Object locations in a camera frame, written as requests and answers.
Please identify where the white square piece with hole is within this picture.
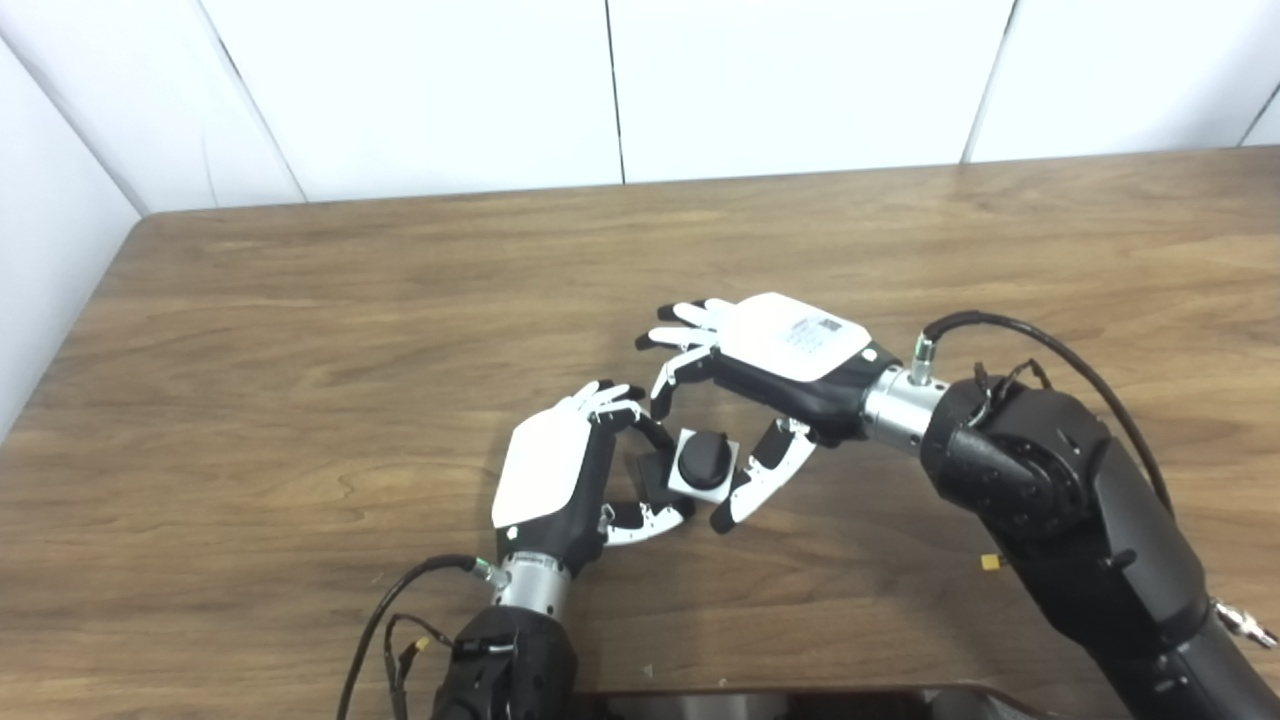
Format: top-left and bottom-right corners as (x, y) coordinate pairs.
(668, 428), (741, 494)

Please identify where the thin left arm wire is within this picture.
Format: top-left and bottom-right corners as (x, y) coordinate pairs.
(385, 613), (456, 720)

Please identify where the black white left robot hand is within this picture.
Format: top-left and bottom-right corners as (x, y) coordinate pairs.
(490, 380), (696, 576)

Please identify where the thin right arm wire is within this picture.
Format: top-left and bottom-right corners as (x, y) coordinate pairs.
(972, 358), (1053, 401)

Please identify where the thin arm wire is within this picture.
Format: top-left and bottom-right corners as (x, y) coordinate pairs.
(385, 613), (456, 720)
(972, 358), (1053, 401)

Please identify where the black peg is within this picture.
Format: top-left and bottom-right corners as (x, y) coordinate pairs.
(628, 432), (734, 508)

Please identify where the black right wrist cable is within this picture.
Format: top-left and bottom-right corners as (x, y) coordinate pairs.
(908, 310), (1176, 516)

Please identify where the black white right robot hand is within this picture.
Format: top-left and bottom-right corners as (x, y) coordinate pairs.
(636, 292), (901, 535)

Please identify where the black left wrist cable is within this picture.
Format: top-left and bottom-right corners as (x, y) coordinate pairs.
(335, 555), (506, 720)

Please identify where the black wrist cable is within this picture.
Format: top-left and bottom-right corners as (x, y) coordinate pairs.
(335, 555), (506, 720)
(908, 310), (1176, 516)

